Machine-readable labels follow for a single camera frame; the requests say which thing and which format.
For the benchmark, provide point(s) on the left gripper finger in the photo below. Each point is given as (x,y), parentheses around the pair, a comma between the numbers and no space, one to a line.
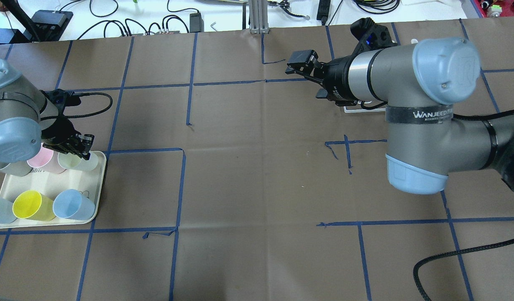
(83,145)

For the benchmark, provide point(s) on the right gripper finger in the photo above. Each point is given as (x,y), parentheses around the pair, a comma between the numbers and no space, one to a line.
(303,62)
(323,94)

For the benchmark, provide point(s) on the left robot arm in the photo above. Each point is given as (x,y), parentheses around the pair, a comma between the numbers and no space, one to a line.
(31,118)

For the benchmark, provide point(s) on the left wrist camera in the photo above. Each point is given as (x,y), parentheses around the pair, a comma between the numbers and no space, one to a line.
(62,99)

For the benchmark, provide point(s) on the light blue cup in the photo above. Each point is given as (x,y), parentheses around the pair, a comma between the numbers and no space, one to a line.
(6,211)
(72,204)

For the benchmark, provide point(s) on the pink plastic cup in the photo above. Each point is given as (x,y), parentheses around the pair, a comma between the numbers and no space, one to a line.
(46,160)

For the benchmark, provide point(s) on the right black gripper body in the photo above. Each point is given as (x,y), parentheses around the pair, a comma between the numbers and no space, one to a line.
(337,78)

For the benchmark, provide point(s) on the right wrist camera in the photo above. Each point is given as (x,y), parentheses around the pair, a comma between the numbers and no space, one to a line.
(370,36)

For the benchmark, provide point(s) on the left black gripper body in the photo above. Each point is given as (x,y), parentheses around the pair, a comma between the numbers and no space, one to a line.
(56,131)

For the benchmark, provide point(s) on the black power adapter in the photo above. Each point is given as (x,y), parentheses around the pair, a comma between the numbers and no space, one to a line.
(196,23)

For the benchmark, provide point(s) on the white wire cup rack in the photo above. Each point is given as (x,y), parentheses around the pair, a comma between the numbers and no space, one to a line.
(363,109)

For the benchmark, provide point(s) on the yellow plastic cup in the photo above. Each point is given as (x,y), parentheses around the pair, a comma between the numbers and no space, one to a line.
(33,205)

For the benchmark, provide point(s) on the cream plastic tray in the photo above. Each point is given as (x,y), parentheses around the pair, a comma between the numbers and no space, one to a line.
(89,183)

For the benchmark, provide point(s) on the grey plastic cup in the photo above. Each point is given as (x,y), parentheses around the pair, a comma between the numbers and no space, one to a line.
(19,169)

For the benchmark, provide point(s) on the white plastic cup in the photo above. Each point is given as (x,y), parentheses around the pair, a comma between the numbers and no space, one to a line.
(73,162)

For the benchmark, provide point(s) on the aluminium frame post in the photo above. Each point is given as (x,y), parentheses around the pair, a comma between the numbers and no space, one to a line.
(258,15)

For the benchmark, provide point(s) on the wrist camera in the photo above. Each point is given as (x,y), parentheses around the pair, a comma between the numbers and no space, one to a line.
(62,99)
(370,36)

